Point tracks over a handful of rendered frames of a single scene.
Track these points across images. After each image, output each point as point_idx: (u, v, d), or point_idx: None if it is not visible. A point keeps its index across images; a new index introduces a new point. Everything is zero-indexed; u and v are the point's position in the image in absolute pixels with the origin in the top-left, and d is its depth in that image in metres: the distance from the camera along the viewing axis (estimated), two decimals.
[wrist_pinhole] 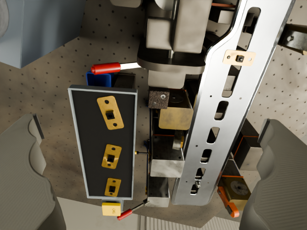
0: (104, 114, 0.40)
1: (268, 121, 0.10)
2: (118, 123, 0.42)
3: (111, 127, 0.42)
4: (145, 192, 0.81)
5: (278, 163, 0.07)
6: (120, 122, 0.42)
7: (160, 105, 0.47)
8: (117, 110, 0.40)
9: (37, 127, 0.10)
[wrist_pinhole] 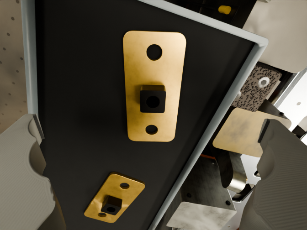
0: (131, 95, 0.13)
1: (268, 121, 0.10)
2: (161, 127, 0.15)
3: (140, 134, 0.15)
4: None
5: (278, 163, 0.07)
6: (170, 127, 0.15)
7: (246, 100, 0.20)
8: (175, 88, 0.13)
9: (37, 127, 0.10)
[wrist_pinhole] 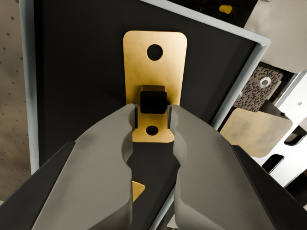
0: (132, 95, 0.13)
1: (171, 108, 0.11)
2: (162, 128, 0.14)
3: (140, 135, 0.15)
4: None
5: (188, 145, 0.08)
6: None
7: (247, 101, 0.20)
8: (176, 89, 0.13)
9: (135, 117, 0.11)
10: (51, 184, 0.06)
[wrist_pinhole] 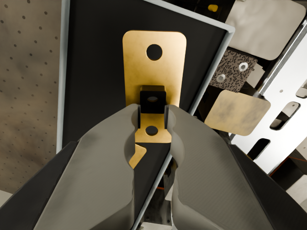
0: (131, 95, 0.13)
1: (167, 108, 0.11)
2: (161, 128, 0.14)
3: (140, 135, 0.15)
4: None
5: (186, 145, 0.08)
6: None
7: (230, 82, 0.25)
8: (175, 89, 0.13)
9: (138, 117, 0.11)
10: (54, 183, 0.06)
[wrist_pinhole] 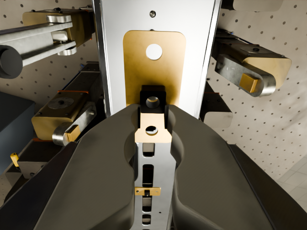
0: (131, 95, 0.13)
1: (167, 108, 0.11)
2: (161, 128, 0.14)
3: (140, 135, 0.15)
4: None
5: (186, 145, 0.08)
6: None
7: None
8: (175, 89, 0.13)
9: (138, 117, 0.11)
10: (54, 183, 0.06)
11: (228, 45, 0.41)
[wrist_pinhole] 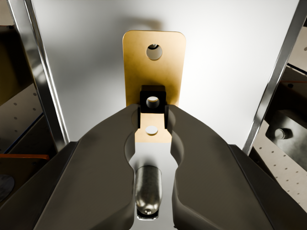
0: (131, 95, 0.13)
1: (167, 108, 0.11)
2: (161, 128, 0.14)
3: (140, 135, 0.15)
4: None
5: (186, 145, 0.08)
6: None
7: None
8: (175, 89, 0.13)
9: (138, 117, 0.11)
10: (54, 183, 0.06)
11: (287, 86, 0.23)
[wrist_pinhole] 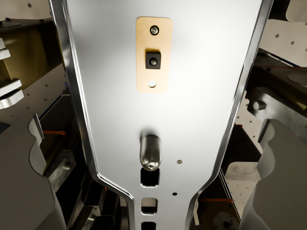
0: (140, 58, 0.21)
1: (268, 121, 0.10)
2: (159, 82, 0.22)
3: (144, 87, 0.23)
4: None
5: (278, 163, 0.07)
6: (164, 82, 0.22)
7: None
8: (167, 54, 0.20)
9: (37, 127, 0.10)
10: None
11: (265, 70, 0.27)
